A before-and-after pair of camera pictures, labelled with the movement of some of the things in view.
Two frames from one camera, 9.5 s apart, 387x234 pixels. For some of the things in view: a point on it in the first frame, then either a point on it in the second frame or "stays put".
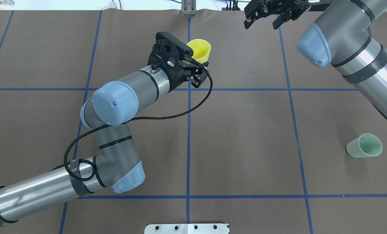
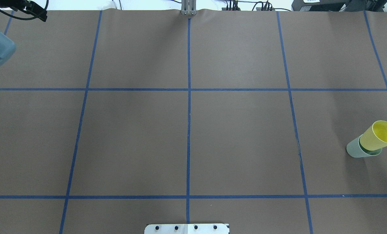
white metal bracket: [186, 228] stays put
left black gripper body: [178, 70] to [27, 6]
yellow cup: [201, 49] to [378, 137]
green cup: [366, 145] stays put
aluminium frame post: [188, 7] stays put
